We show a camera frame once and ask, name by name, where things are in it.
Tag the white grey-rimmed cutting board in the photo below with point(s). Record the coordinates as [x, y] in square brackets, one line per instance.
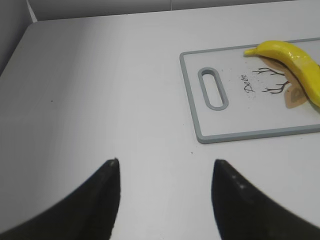
[233, 97]

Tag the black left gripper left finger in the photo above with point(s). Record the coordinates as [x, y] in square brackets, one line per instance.
[88, 213]

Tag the yellow plastic banana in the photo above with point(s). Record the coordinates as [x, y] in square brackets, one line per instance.
[296, 60]

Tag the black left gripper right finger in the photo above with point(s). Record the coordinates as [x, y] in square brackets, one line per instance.
[243, 212]

